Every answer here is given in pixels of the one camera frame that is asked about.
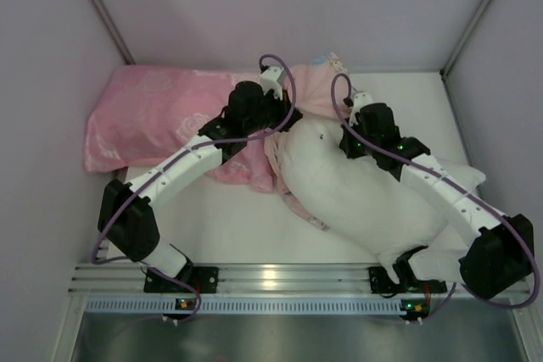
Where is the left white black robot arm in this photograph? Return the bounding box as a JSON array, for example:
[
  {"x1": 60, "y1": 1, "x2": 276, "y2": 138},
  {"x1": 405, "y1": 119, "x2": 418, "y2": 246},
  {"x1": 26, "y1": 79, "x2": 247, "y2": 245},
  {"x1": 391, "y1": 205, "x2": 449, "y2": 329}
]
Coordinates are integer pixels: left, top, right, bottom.
[{"x1": 98, "y1": 81, "x2": 302, "y2": 284}]

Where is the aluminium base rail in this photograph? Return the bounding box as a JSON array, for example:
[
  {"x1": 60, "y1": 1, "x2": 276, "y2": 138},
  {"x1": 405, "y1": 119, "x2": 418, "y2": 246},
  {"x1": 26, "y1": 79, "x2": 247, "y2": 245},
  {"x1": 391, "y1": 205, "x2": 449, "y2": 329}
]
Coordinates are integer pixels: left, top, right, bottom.
[{"x1": 67, "y1": 262, "x2": 531, "y2": 295}]

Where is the purple princess print pillowcase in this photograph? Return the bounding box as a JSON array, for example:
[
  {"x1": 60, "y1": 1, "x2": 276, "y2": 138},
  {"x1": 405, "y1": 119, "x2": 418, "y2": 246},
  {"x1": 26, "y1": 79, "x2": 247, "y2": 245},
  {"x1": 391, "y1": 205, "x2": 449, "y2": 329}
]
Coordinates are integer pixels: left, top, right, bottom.
[{"x1": 264, "y1": 53, "x2": 347, "y2": 231}]

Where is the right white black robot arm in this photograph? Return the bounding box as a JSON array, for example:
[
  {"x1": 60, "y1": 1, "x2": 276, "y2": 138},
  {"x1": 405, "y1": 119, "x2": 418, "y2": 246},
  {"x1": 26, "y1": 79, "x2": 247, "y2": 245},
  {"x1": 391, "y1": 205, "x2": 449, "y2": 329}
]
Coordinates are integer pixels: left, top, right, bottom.
[{"x1": 339, "y1": 94, "x2": 539, "y2": 300}]

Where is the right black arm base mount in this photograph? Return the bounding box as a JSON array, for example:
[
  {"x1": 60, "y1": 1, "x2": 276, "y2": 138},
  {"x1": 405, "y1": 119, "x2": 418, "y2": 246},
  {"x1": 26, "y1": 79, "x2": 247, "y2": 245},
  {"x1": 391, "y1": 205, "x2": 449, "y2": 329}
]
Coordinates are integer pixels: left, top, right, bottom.
[{"x1": 367, "y1": 266, "x2": 420, "y2": 298}]

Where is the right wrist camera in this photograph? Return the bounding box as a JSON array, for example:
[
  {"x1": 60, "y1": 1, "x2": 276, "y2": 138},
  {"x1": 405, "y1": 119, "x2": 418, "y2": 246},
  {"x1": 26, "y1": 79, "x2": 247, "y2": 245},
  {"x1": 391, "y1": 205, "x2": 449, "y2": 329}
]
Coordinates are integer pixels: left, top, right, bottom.
[{"x1": 344, "y1": 91, "x2": 374, "y2": 123}]

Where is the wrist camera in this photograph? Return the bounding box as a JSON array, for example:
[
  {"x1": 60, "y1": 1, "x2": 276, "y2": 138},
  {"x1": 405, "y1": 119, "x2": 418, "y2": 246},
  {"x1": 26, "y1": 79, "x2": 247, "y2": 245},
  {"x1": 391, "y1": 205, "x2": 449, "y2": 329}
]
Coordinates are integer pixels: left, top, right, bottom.
[
  {"x1": 344, "y1": 91, "x2": 374, "y2": 123},
  {"x1": 259, "y1": 66, "x2": 287, "y2": 100}
]

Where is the left aluminium corner post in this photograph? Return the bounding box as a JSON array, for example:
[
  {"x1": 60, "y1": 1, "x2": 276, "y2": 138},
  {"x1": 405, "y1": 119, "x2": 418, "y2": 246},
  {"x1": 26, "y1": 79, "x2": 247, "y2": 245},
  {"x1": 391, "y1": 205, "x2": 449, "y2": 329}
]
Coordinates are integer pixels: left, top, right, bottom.
[{"x1": 88, "y1": 0, "x2": 136, "y2": 65}]

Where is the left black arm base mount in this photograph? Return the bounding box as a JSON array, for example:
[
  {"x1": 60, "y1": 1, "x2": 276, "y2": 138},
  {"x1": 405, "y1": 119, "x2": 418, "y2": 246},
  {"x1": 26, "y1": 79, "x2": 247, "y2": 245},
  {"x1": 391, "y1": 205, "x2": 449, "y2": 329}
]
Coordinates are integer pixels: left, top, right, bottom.
[{"x1": 143, "y1": 266, "x2": 219, "y2": 294}]

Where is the white pillow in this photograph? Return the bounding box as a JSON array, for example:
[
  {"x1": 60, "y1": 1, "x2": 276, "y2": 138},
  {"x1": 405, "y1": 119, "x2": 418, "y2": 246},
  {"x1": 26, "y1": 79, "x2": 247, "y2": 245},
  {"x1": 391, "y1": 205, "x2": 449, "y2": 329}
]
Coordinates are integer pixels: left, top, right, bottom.
[{"x1": 266, "y1": 116, "x2": 466, "y2": 281}]

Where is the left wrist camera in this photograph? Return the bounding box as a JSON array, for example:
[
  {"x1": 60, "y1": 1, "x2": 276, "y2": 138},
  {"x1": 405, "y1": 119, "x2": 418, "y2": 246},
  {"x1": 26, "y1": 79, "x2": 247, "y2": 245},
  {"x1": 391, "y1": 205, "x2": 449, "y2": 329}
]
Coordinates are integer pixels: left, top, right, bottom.
[{"x1": 259, "y1": 66, "x2": 287, "y2": 100}]

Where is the pink rose pattern pillow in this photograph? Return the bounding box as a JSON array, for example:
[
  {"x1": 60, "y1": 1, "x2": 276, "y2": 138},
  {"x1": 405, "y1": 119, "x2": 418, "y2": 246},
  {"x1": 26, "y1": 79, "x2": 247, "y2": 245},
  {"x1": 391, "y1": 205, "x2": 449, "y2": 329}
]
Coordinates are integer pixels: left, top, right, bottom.
[{"x1": 83, "y1": 65, "x2": 258, "y2": 173}]

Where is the aluminium corner post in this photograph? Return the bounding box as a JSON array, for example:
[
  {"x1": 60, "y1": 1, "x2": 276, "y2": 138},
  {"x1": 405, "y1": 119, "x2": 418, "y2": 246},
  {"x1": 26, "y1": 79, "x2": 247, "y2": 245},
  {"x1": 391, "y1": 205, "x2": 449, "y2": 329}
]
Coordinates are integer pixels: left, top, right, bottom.
[
  {"x1": 88, "y1": 0, "x2": 136, "y2": 65},
  {"x1": 439, "y1": 0, "x2": 494, "y2": 82}
]

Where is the slotted grey cable duct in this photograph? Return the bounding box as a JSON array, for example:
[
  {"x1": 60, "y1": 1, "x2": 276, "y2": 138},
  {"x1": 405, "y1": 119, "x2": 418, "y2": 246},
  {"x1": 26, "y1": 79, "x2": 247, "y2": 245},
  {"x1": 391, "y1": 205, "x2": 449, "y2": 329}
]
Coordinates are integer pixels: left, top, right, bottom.
[{"x1": 85, "y1": 297, "x2": 416, "y2": 315}]

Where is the right aluminium corner post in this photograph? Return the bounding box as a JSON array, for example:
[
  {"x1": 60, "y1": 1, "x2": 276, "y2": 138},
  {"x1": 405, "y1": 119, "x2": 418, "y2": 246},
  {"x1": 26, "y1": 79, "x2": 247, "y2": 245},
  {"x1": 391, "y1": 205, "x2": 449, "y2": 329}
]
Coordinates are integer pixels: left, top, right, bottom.
[{"x1": 439, "y1": 0, "x2": 494, "y2": 82}]

